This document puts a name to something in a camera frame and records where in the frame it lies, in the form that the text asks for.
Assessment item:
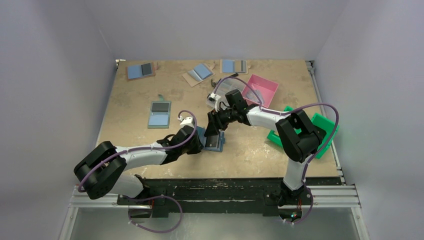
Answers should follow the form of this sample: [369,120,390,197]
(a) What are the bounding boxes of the blue card holder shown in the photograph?
[196,126,226,153]

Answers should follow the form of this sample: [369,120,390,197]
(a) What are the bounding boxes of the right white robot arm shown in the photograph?
[204,89,323,207]

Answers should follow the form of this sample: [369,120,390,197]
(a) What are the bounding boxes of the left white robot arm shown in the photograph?
[73,125,204,205]

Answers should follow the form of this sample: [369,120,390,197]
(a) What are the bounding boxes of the cards in pink bin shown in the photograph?
[246,84,265,104]

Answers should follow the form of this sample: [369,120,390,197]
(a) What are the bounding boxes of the beige open card holder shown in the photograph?
[220,59,250,74]

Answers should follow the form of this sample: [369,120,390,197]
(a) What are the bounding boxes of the teal open card holder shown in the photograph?
[147,94,172,129]

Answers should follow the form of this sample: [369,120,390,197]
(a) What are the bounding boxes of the tan open card holder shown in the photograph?
[181,63,215,87]

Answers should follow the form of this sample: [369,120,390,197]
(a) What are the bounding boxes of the brown open card holder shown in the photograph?
[126,62,158,81]

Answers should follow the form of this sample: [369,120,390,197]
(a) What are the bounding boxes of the clear plastic organizer box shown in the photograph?
[215,78,245,109]

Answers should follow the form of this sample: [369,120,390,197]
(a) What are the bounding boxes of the pink plastic bin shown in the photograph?
[241,74,279,108]

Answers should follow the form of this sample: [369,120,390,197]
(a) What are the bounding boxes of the green tray lid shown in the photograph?
[311,113,339,159]

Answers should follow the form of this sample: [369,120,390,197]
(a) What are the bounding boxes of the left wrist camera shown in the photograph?
[178,116,195,128]

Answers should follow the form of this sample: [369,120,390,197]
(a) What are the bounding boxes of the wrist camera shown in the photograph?
[178,116,195,128]
[206,92,222,111]

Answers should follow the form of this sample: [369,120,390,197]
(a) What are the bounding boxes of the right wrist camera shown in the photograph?
[206,92,222,111]

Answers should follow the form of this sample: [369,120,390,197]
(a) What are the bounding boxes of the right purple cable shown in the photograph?
[211,76,341,226]

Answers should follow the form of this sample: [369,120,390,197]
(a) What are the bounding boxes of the purple cable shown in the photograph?
[77,109,198,233]
[211,76,341,226]

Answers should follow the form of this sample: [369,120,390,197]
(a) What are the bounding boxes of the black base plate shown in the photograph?
[116,177,342,220]

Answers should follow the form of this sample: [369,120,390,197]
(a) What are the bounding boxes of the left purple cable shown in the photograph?
[77,109,198,233]

